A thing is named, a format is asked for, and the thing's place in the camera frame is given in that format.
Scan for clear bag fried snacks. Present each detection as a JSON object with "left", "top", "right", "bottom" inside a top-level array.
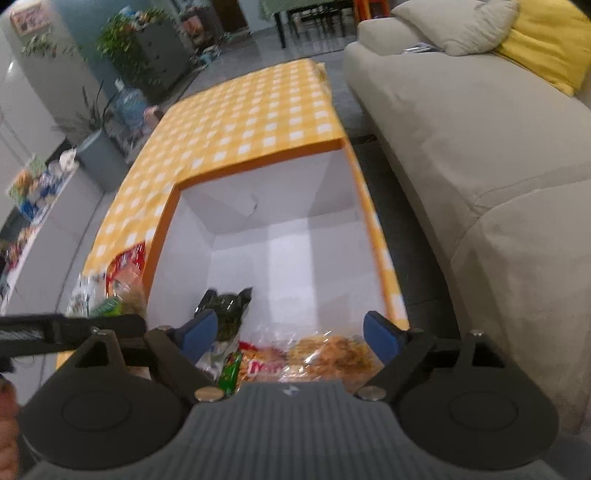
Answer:
[{"left": 280, "top": 332, "right": 383, "bottom": 393}]

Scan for green candy bar wrapper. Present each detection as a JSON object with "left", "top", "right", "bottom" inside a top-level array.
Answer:
[{"left": 218, "top": 350, "right": 242, "bottom": 397}]

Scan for dark seaweed snack pack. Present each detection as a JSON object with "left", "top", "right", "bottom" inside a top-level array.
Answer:
[{"left": 194, "top": 287, "right": 252, "bottom": 342}]

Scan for green biscuit pack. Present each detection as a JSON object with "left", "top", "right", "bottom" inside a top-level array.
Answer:
[{"left": 89, "top": 289, "right": 146, "bottom": 318}]

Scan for Mimi red snack bag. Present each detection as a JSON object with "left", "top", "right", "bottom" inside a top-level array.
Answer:
[{"left": 236, "top": 341, "right": 287, "bottom": 387}]

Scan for pale green cookie bag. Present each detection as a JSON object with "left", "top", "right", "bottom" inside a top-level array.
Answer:
[{"left": 65, "top": 272, "right": 106, "bottom": 318}]

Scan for red chip bag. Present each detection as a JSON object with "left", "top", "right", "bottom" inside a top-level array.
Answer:
[{"left": 105, "top": 242, "right": 145, "bottom": 296}]

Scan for chocolate pastry clear wrapper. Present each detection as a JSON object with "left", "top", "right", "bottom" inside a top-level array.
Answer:
[{"left": 195, "top": 342, "right": 229, "bottom": 382}]

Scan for person's left hand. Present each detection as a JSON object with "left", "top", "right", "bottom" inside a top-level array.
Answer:
[{"left": 0, "top": 380, "right": 19, "bottom": 480}]

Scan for white tv console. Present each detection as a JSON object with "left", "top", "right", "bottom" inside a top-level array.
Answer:
[{"left": 1, "top": 168, "right": 103, "bottom": 315}]

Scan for teddy bear picture box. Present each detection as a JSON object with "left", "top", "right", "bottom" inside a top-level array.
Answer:
[{"left": 6, "top": 155, "right": 61, "bottom": 223}]

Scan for orange cardboard box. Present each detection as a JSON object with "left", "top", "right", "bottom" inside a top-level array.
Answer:
[{"left": 146, "top": 153, "right": 387, "bottom": 353}]

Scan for beige sofa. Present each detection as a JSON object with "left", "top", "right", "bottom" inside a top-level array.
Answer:
[{"left": 344, "top": 12, "right": 590, "bottom": 433}]

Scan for pink small heater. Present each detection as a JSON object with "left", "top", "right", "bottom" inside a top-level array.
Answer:
[{"left": 143, "top": 106, "right": 164, "bottom": 129}]

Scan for spiky potted plant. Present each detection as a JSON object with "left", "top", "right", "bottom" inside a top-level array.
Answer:
[{"left": 52, "top": 81, "right": 117, "bottom": 140}]

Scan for blue water jug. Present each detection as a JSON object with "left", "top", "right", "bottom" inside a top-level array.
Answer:
[{"left": 114, "top": 78, "right": 148, "bottom": 132}]

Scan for yellow checkered tablecloth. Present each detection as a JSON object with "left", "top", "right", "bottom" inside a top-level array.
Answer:
[{"left": 81, "top": 59, "right": 409, "bottom": 329}]

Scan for grey drawer cabinet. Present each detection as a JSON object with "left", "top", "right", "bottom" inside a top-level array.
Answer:
[{"left": 135, "top": 20, "right": 192, "bottom": 91}]

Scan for leafy potted plant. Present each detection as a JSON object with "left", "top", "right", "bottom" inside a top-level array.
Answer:
[{"left": 96, "top": 8, "right": 170, "bottom": 89}]

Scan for beige cushion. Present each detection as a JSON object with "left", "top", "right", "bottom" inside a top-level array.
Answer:
[{"left": 392, "top": 0, "right": 519, "bottom": 56}]

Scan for yellow cushion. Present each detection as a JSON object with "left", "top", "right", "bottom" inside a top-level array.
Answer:
[{"left": 494, "top": 0, "right": 590, "bottom": 97}]

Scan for dining table green cloth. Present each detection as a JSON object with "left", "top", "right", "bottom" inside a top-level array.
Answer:
[{"left": 259, "top": 0, "right": 353, "bottom": 49}]

